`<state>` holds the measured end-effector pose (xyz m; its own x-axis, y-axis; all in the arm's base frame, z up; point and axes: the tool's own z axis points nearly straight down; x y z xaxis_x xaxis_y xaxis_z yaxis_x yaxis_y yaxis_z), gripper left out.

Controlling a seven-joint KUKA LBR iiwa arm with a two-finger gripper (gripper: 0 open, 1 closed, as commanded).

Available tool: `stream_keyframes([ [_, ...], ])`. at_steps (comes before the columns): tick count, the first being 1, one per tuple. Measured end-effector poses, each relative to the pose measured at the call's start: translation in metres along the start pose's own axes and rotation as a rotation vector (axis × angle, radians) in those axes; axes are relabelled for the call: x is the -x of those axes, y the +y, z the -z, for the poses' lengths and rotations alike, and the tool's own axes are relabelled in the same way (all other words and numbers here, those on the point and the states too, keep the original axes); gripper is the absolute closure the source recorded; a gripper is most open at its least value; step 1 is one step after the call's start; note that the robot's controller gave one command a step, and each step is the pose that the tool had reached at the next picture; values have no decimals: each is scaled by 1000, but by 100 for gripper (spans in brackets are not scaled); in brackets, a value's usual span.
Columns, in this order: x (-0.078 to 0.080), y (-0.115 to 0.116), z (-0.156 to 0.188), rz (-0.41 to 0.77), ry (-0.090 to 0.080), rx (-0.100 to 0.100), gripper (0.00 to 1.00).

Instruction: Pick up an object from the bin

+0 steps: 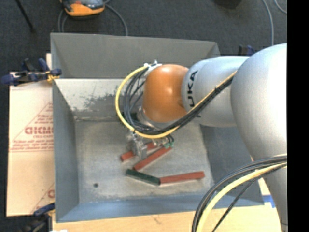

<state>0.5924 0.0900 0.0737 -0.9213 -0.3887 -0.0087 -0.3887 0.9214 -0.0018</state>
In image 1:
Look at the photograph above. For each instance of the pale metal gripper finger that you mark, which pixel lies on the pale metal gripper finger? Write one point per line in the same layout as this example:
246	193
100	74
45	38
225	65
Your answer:
132	142
143	151

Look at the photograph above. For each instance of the red-brown flat block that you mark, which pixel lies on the red-brown flat block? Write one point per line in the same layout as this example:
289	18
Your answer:
126	155
183	177
152	158

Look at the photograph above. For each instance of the dark green flat block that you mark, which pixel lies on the dark green flat block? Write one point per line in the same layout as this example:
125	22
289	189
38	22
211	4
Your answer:
142	176

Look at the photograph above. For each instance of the brown cardboard board, red print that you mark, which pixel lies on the brown cardboard board, red print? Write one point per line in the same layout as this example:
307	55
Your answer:
29	153

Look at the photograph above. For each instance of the grey metal bin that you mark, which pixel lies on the grey metal bin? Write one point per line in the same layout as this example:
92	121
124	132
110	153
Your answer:
101	153

